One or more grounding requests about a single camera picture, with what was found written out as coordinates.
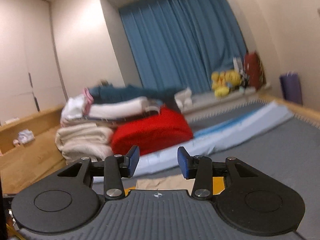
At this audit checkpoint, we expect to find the beige coat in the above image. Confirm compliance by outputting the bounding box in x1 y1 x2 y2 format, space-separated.
136 174 195 193

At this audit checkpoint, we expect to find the yellow garment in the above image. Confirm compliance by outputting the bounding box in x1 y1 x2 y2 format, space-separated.
123 175 226 197

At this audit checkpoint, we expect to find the light blue folded sheet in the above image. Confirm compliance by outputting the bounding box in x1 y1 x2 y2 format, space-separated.
135 102 293 176

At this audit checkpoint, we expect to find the cream folded blanket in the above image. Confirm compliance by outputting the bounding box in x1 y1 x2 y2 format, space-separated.
55 123 114 164

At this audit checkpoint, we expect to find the red knit blanket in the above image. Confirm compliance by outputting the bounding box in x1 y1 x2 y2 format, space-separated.
111 107 194 155

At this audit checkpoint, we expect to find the white plush toy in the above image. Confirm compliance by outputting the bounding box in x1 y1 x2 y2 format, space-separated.
175 87 193 110

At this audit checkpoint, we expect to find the pink white cloth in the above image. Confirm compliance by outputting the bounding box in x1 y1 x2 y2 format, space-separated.
60 88 94 127

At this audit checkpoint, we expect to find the dark teal garment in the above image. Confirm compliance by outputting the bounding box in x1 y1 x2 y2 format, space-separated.
88 85 185 104

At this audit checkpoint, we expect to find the yellow plush toy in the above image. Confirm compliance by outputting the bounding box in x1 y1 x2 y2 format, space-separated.
211 70 242 98

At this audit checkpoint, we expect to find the white crumpled tissue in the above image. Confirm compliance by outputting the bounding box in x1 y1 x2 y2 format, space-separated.
17 129 35 144

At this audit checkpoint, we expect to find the red bag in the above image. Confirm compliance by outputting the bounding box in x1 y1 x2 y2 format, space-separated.
244 51 266 90

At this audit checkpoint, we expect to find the purple bin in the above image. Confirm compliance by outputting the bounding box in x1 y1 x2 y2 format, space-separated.
279 72 303 105

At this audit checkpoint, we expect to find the blue curtain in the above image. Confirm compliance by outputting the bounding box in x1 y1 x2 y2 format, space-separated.
119 0 247 93

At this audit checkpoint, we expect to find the wooden bed frame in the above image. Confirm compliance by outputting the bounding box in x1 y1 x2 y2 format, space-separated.
1 106 66 194

